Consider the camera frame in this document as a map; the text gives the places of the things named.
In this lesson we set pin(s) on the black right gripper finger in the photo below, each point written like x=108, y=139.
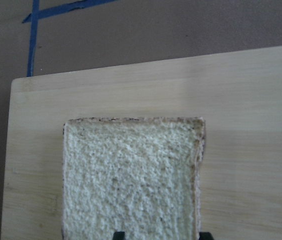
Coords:
x=205, y=236

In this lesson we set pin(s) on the bread slice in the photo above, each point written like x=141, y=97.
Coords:
x=139, y=177

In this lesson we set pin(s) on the wooden cutting board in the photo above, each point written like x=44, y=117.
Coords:
x=239, y=94

